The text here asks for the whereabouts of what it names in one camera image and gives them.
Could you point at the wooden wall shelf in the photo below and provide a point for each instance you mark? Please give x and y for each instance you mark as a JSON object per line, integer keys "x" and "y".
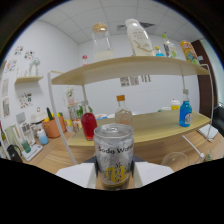
{"x": 29, "y": 79}

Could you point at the red liquid bottle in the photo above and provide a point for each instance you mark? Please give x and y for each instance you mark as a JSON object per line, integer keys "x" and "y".
{"x": 89, "y": 125}

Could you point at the orange pot with cactus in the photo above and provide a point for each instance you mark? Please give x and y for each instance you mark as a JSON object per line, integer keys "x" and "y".
{"x": 53, "y": 127}

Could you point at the brown door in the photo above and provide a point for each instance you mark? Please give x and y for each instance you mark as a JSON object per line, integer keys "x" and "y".
{"x": 204, "y": 76}

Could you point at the clear bottle orange cap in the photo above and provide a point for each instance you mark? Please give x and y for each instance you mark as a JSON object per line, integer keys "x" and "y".
{"x": 124, "y": 115}

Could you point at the yellow colourful can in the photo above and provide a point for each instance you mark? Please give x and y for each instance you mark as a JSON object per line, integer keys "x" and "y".
{"x": 190, "y": 52}

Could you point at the white tray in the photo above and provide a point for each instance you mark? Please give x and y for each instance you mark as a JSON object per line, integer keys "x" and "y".
{"x": 32, "y": 152}

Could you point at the small pink bottle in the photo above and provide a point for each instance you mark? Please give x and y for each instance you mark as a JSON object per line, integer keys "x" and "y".
{"x": 85, "y": 61}

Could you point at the black bag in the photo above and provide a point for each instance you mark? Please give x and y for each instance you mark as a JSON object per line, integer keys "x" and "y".
{"x": 14, "y": 154}

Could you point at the soda water can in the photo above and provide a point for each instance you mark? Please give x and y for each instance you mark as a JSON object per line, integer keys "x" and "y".
{"x": 114, "y": 153}

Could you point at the clear bottle green cap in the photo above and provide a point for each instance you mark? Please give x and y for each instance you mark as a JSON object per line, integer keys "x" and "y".
{"x": 170, "y": 48}

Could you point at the green potted plant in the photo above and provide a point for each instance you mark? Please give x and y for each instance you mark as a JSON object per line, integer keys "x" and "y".
{"x": 83, "y": 111}

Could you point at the white frame wooden shelf rack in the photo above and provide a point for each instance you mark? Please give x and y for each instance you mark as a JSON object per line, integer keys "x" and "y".
{"x": 133, "y": 68}

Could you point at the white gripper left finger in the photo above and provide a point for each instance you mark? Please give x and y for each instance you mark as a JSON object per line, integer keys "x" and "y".
{"x": 75, "y": 174}

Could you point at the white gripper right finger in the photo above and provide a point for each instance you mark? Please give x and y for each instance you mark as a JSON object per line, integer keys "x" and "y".
{"x": 154, "y": 172}

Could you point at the white bottle blue label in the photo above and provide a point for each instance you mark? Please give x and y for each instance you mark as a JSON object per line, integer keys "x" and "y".
{"x": 42, "y": 137}

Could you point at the blue liquid bottle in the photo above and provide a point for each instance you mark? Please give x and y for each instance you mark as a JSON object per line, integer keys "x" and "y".
{"x": 185, "y": 115}

